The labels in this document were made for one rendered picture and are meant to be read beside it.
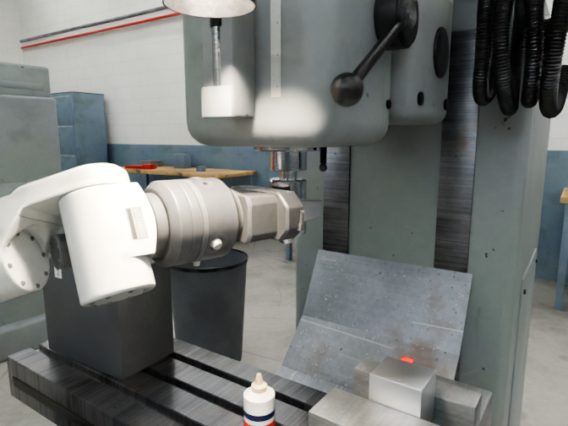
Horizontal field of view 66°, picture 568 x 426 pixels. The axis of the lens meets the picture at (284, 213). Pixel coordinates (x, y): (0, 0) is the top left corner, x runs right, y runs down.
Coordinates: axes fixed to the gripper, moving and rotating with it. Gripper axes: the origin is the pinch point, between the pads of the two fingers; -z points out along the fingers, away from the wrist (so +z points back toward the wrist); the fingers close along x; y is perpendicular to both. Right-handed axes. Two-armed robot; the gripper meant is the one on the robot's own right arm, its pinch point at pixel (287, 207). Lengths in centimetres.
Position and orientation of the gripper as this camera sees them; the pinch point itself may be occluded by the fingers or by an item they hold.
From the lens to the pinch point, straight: 56.1
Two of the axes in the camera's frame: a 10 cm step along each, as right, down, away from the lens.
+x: -6.7, -1.3, 7.3
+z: -7.4, 1.0, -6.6
